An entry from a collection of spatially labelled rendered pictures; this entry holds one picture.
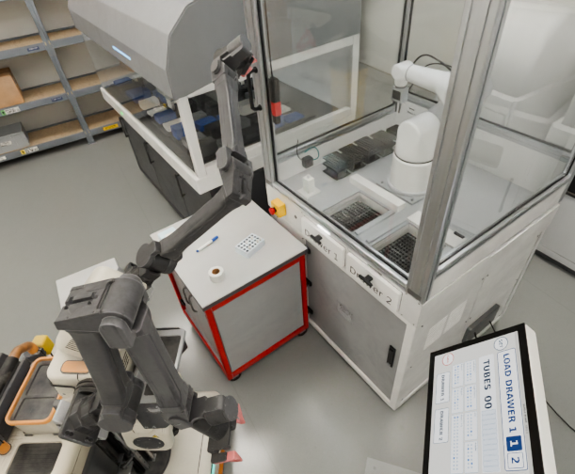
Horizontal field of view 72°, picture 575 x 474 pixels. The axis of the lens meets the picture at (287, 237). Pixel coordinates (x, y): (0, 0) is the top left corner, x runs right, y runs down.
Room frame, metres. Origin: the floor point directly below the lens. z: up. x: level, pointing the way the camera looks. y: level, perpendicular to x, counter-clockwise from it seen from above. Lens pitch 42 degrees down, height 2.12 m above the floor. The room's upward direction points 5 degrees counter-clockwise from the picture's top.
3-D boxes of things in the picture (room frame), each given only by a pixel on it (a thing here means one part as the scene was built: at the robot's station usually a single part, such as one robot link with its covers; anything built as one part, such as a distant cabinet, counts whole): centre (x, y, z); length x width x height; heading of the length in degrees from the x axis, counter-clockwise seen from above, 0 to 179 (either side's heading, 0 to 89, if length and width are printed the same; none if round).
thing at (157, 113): (2.95, 0.47, 1.13); 1.78 x 1.14 x 0.45; 32
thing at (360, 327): (1.53, -0.59, 0.40); 1.03 x 0.95 x 0.80; 32
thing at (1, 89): (4.15, 2.80, 0.72); 0.41 x 0.32 x 0.28; 117
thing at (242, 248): (1.43, 0.19, 0.78); 0.12 x 0.08 x 0.04; 137
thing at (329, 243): (1.32, -0.16, 0.87); 0.29 x 0.02 x 0.11; 32
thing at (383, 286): (1.05, -0.33, 0.87); 0.29 x 0.02 x 0.11; 32
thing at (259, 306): (1.50, 0.32, 0.38); 0.62 x 0.58 x 0.76; 32
